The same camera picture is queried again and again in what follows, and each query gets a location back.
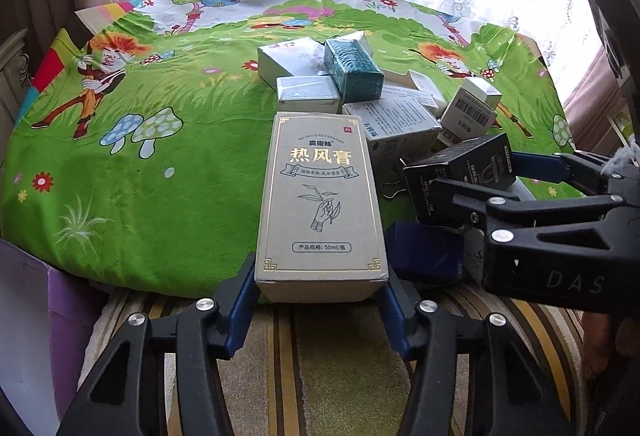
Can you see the purple cardboard storage box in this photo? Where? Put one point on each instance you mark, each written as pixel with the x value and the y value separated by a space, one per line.
pixel 47 318

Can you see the large grey ointment box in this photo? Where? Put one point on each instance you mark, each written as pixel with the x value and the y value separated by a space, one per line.
pixel 320 235

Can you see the white text printed box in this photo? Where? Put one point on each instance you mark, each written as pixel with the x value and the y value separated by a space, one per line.
pixel 396 129

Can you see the white cube music box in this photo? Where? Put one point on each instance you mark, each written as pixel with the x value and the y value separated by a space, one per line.
pixel 474 254

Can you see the green cartoon print cloth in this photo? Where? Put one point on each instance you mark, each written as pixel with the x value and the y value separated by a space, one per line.
pixel 140 152

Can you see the small white flat box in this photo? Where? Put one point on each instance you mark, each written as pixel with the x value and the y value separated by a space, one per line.
pixel 415 85

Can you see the small silver white box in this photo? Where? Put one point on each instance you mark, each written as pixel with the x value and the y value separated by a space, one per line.
pixel 315 93

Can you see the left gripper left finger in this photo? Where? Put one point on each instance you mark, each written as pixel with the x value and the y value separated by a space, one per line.
pixel 124 393

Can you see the black product box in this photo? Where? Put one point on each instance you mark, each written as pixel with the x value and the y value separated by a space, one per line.
pixel 483 161

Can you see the white barcode box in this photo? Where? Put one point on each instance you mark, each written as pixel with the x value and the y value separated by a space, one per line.
pixel 470 113

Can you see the cream carved cabinet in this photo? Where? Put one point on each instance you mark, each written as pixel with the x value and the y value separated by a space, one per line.
pixel 14 79

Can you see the teal patterned box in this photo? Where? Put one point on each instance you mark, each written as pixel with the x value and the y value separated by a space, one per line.
pixel 355 75

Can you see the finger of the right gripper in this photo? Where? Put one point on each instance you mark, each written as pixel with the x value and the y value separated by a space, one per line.
pixel 579 168
pixel 456 205

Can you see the dark blue box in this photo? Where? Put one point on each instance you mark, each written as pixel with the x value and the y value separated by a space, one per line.
pixel 418 252

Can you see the pink embroidered curtain right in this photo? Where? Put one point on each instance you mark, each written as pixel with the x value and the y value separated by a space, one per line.
pixel 590 106

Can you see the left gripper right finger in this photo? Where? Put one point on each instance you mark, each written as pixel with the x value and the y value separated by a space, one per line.
pixel 508 392

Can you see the white box far left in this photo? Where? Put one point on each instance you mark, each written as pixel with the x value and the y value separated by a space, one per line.
pixel 301 57

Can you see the person's right hand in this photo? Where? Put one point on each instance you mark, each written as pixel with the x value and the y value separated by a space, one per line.
pixel 602 335

